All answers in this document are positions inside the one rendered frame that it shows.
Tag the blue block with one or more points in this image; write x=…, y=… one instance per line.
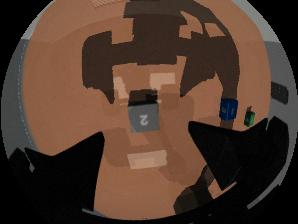
x=228, y=109

